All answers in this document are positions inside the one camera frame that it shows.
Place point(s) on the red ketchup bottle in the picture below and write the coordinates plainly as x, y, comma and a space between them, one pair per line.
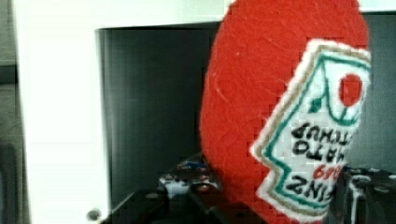
283, 97

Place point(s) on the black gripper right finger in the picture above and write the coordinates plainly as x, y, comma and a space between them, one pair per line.
363, 196

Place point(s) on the black toaster oven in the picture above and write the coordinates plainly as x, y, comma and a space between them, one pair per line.
111, 98

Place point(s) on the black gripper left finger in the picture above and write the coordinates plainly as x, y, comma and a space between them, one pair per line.
201, 204

